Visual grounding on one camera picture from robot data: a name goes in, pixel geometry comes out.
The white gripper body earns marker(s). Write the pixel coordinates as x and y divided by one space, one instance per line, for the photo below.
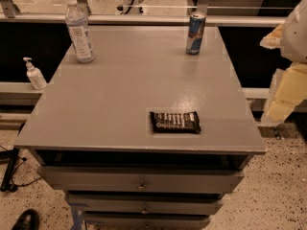
295 35

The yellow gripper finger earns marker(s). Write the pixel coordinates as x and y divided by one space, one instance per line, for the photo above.
288 90
273 39

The clear plastic water bottle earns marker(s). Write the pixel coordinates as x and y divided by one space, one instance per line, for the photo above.
76 21

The blue redbull can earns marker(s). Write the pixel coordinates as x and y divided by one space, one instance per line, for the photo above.
195 32

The white pump dispenser bottle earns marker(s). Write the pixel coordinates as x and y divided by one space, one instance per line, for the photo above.
34 75

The black snack bar wrapper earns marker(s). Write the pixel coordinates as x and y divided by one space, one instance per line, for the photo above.
176 122

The grey drawer cabinet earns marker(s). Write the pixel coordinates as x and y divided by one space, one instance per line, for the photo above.
97 115

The bottom grey drawer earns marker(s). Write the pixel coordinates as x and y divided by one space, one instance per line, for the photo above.
147 221

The grey drawer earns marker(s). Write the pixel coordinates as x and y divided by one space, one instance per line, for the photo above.
147 221
141 180
145 204

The middle grey drawer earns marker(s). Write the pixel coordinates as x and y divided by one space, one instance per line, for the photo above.
145 204

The top grey drawer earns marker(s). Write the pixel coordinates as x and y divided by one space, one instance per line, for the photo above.
141 180

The black shoe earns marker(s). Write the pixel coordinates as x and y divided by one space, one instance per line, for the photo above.
29 220

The metal railing frame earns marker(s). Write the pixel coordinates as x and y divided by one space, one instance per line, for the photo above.
220 13

